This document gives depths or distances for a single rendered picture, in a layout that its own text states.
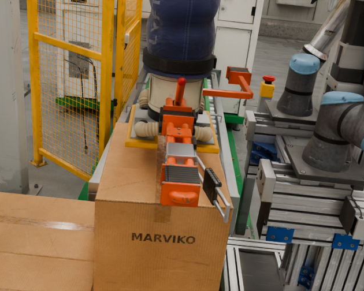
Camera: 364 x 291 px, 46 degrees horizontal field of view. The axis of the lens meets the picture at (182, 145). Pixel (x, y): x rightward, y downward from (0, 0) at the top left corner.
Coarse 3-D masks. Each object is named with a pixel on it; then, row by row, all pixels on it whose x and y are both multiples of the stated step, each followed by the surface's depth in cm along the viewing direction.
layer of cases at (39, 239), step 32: (0, 192) 191; (0, 224) 170; (32, 224) 172; (64, 224) 174; (0, 256) 153; (32, 256) 155; (64, 256) 156; (0, 288) 139; (32, 288) 141; (64, 288) 142
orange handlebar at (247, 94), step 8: (240, 80) 159; (208, 88) 144; (248, 88) 150; (224, 96) 144; (232, 96) 144; (240, 96) 144; (248, 96) 144; (168, 104) 126; (184, 104) 127; (168, 128) 107; (176, 128) 108; (184, 128) 108; (168, 136) 104; (184, 136) 104; (168, 160) 93; (192, 160) 94; (176, 192) 80; (184, 192) 80; (192, 192) 81; (176, 200) 80; (184, 200) 80; (192, 200) 80
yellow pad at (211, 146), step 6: (204, 114) 155; (210, 120) 151; (204, 126) 137; (210, 126) 146; (216, 138) 137; (198, 144) 131; (204, 144) 131; (210, 144) 132; (216, 144) 132; (198, 150) 130; (204, 150) 130; (210, 150) 130; (216, 150) 130
